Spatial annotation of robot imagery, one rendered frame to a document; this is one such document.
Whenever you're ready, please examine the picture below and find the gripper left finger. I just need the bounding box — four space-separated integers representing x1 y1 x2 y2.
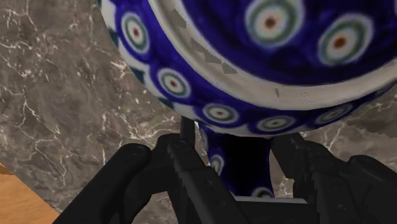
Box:
52 116 251 224

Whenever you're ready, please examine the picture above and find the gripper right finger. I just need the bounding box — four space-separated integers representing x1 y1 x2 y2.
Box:
270 133 397 224

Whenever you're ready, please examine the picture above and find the blue patterned ceramic cup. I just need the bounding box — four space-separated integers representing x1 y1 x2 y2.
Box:
97 0 397 199

